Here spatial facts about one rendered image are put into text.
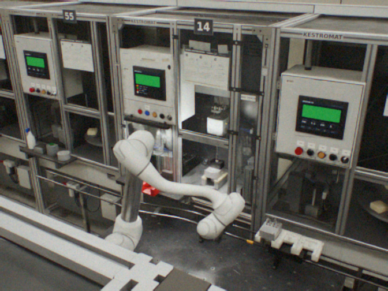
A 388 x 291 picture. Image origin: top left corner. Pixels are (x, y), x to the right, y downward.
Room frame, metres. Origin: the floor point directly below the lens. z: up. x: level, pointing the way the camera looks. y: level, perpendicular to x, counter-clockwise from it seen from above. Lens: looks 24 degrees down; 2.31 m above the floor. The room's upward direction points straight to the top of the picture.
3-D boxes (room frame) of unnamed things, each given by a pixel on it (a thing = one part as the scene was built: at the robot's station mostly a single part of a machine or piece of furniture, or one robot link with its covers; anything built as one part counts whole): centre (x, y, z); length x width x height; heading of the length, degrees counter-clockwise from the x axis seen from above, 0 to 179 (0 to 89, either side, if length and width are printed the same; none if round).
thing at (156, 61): (2.65, 0.25, 1.60); 0.42 x 0.29 x 0.46; 59
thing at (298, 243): (1.90, -0.55, 0.84); 0.36 x 0.14 x 0.10; 59
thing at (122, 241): (1.82, 0.44, 0.85); 0.18 x 0.16 x 0.22; 170
